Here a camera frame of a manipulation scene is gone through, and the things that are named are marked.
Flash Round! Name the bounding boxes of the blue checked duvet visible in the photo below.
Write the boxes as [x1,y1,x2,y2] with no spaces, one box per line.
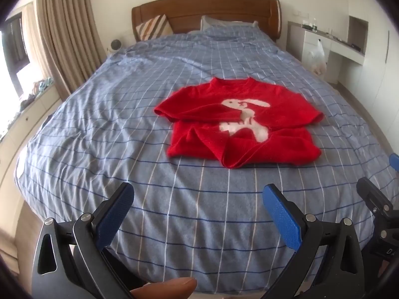
[15,25,398,291]

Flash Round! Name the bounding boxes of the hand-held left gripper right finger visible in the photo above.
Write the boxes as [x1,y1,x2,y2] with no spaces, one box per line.
[263,184,365,299]

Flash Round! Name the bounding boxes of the striped cushion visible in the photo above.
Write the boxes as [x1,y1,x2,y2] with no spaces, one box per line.
[136,14,174,42]

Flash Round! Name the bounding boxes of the grey pillow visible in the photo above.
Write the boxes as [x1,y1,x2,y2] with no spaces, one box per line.
[200,15,259,32]

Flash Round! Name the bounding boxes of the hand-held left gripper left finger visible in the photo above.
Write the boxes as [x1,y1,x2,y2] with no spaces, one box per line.
[32,182,135,299]

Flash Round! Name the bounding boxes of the red sweater with white rabbit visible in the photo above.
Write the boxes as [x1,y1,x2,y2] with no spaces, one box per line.
[153,77,325,169]

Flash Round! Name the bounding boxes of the beige curtain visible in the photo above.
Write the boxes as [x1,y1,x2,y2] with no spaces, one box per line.
[20,0,108,100]

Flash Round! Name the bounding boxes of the white desk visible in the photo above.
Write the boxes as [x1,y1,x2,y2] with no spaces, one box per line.
[286,15,369,84]

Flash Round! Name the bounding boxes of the white wardrobe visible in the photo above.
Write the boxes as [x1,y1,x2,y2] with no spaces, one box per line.
[340,6,399,156]

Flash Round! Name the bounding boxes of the wooden headboard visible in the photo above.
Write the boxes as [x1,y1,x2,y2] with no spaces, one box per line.
[131,0,280,42]

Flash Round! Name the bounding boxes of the white low cabinet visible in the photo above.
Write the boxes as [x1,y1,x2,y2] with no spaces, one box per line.
[0,87,63,225]

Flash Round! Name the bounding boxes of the person's left hand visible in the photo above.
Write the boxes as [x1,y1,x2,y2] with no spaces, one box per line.
[129,277,198,299]

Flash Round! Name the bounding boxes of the window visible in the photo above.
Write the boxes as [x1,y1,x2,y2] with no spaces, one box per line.
[1,15,30,95]

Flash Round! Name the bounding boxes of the colourful cloth pile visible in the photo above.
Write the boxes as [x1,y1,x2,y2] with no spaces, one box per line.
[19,78,55,106]

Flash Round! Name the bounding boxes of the white plastic bag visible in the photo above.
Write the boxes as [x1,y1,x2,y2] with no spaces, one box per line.
[308,39,328,76]

